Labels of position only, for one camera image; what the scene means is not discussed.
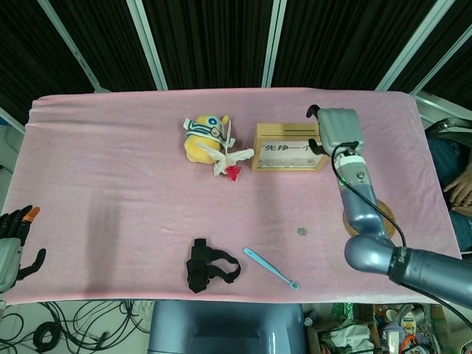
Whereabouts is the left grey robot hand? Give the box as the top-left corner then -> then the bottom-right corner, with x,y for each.
0,204 -> 48,294

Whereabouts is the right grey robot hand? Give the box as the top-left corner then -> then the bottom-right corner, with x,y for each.
305,105 -> 367,158

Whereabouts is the round woven coaster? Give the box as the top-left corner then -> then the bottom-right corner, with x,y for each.
342,200 -> 399,237

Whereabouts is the seated person in jeans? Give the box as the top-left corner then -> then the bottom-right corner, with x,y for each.
423,117 -> 472,256

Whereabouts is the white feather shuttlecock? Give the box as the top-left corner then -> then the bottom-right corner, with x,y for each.
198,119 -> 256,183

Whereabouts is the pink tablecloth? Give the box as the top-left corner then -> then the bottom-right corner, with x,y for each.
2,88 -> 467,307

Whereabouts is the yellow plush toy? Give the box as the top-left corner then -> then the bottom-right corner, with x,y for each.
183,114 -> 230,164

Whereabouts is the black curtain backdrop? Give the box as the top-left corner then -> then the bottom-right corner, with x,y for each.
0,0 -> 472,115

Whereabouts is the light blue toothbrush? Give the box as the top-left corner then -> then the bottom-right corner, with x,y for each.
243,247 -> 300,292

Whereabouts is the floor clutter pile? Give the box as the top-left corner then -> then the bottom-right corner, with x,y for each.
305,302 -> 445,354

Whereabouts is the blue-grey robot torso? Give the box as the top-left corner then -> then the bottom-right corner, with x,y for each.
148,300 -> 309,354

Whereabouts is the wooden money box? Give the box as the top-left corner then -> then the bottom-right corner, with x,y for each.
251,122 -> 331,173

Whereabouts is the row of grey stones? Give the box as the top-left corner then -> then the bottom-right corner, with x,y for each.
257,157 -> 316,167

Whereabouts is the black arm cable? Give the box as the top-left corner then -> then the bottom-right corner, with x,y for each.
330,141 -> 472,330

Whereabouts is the black floor cable bundle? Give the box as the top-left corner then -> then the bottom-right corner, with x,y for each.
0,300 -> 150,354

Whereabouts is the aluminium frame rail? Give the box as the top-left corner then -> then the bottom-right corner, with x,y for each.
414,90 -> 472,128

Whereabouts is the aluminium partition post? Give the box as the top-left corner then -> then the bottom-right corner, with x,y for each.
260,0 -> 289,89
125,0 -> 169,91
375,0 -> 455,93
412,21 -> 472,96
36,0 -> 111,94

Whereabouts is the black strap mount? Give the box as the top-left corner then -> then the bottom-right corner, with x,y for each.
185,238 -> 243,294

